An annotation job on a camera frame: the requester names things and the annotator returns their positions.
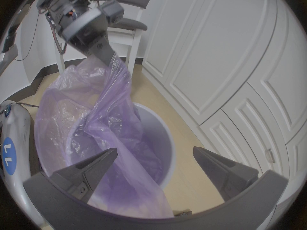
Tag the white wardrobe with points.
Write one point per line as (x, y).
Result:
(215, 56)

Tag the white chair with grey seat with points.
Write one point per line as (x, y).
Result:
(130, 25)

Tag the purple plastic bag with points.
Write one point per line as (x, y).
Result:
(72, 109)

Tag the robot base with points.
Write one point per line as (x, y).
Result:
(14, 152)

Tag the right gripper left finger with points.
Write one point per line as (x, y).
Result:
(80, 178)

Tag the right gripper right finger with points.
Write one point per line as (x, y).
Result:
(223, 174)

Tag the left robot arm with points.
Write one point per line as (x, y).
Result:
(55, 8)

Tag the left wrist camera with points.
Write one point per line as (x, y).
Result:
(112, 9)

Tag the white trash bin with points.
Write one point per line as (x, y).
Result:
(153, 122)

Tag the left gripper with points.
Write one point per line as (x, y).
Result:
(81, 24)

